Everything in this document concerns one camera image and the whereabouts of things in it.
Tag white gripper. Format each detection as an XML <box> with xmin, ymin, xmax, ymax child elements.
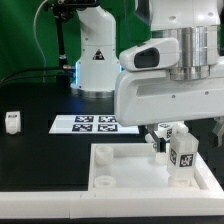
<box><xmin>113</xmin><ymin>56</ymin><xmax>224</xmax><ymax>154</ymax></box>

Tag white square table top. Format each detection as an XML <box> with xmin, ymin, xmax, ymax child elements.
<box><xmin>88</xmin><ymin>143</ymin><xmax>211</xmax><ymax>193</ymax></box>

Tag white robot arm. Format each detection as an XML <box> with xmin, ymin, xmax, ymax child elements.
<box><xmin>73</xmin><ymin>0</ymin><xmax>224</xmax><ymax>146</ymax></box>

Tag white L-shaped fence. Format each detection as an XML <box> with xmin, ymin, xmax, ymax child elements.
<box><xmin>0</xmin><ymin>145</ymin><xmax>224</xmax><ymax>220</ymax></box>

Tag white sheet with tags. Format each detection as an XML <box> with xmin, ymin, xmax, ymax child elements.
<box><xmin>49</xmin><ymin>115</ymin><xmax>139</xmax><ymax>134</ymax></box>

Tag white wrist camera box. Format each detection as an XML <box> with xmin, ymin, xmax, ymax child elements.
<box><xmin>119</xmin><ymin>38</ymin><xmax>180</xmax><ymax>72</ymax></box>

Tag black cables on table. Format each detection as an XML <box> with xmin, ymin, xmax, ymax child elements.
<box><xmin>0</xmin><ymin>66</ymin><xmax>75</xmax><ymax>88</ymax></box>

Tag black camera stand pole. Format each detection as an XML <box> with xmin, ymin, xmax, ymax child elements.
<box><xmin>44</xmin><ymin>0</ymin><xmax>100</xmax><ymax>86</ymax></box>

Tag white hanging cable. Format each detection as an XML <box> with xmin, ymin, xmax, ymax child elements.
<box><xmin>32</xmin><ymin>0</ymin><xmax>51</xmax><ymax>84</ymax></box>

